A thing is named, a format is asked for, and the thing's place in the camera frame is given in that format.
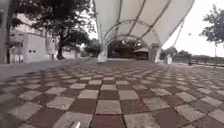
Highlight grey building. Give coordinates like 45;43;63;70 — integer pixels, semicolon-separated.
6;12;82;64

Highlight grey pavement strip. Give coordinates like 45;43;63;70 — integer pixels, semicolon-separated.
0;58;93;79

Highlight group of trees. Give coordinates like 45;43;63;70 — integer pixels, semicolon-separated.
199;4;224;58

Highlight large dark tree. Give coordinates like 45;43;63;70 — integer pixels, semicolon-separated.
13;0;96;61

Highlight small kiosk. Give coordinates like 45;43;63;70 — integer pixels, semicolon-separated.
132;46;150;61

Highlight checkered brick paving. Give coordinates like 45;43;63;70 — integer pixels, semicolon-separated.
0;59;224;128

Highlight dark distant trees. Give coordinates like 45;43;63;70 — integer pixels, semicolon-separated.
83;37;103;58

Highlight white arched canopy shelter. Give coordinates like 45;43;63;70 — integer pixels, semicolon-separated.
92;0;196;64

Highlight distant trees behind canopy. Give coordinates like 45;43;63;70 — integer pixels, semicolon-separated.
159;46;192;62

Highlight railing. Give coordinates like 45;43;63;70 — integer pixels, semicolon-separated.
171;54;224;70

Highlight robot's own part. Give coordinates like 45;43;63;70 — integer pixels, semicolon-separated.
71;121;82;128

